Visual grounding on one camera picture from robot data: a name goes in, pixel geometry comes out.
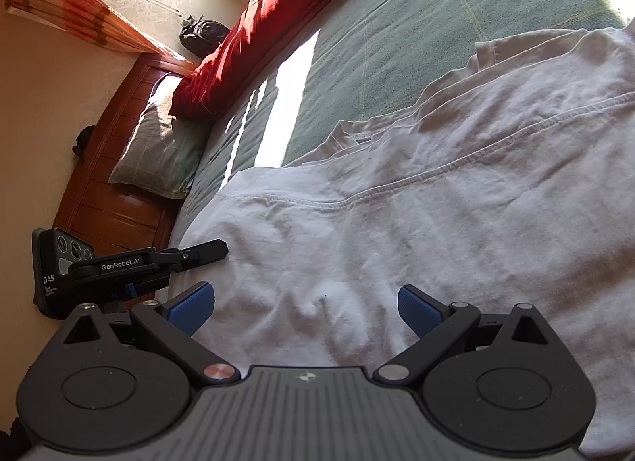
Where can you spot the white printed t-shirt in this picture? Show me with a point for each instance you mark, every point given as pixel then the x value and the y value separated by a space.
pixel 397 193

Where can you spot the wooden headboard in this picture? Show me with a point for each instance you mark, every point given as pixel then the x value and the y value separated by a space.
pixel 109 213

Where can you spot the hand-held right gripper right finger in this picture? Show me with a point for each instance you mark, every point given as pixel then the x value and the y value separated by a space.
pixel 419 310

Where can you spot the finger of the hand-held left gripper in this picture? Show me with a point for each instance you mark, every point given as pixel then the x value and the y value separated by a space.
pixel 132 290
pixel 203 250

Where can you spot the red duvet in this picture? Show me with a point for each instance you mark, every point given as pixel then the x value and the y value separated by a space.
pixel 258 29

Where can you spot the green checked pillow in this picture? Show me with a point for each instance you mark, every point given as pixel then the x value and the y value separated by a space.
pixel 154 153

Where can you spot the small black object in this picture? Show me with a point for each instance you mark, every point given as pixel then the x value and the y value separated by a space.
pixel 83 141

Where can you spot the orange striped curtain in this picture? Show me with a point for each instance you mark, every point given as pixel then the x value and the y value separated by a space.
pixel 64 4

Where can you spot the black backpack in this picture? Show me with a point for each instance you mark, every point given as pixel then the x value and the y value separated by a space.
pixel 206 37

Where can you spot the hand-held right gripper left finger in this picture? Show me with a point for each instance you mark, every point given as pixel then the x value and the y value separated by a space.
pixel 193 307

